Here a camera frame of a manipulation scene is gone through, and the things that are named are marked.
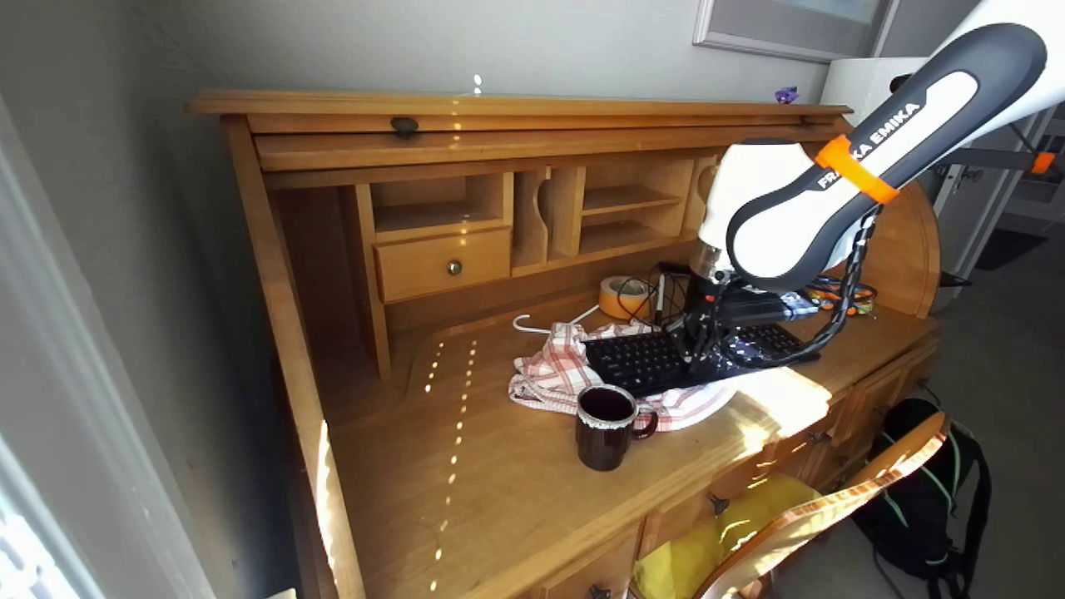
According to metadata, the yellow chair cushion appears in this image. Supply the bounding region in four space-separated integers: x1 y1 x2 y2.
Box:
631 475 815 599

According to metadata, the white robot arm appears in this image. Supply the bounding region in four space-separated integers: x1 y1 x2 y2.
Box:
692 0 1065 293

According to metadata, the white plastic hanger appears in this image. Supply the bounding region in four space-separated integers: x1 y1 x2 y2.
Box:
508 305 600 335

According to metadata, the wooden chair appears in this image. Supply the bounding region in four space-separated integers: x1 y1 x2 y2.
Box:
695 411 949 599

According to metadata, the red white checkered cloth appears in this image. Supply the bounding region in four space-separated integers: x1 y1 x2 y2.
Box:
508 323 736 431

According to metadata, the small wooden drawer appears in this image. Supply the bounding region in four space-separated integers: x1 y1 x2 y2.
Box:
376 229 508 303

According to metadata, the wooden roll-top desk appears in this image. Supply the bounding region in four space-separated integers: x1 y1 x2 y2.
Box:
199 89 940 599

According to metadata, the black keyboard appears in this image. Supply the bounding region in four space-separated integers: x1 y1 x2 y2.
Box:
585 323 815 396

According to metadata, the dark brown mug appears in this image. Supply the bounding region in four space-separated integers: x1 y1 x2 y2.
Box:
576 384 659 473

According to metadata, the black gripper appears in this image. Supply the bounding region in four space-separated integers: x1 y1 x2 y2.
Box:
680 275 787 345

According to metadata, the black backpack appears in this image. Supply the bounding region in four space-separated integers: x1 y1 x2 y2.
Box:
855 421 992 599

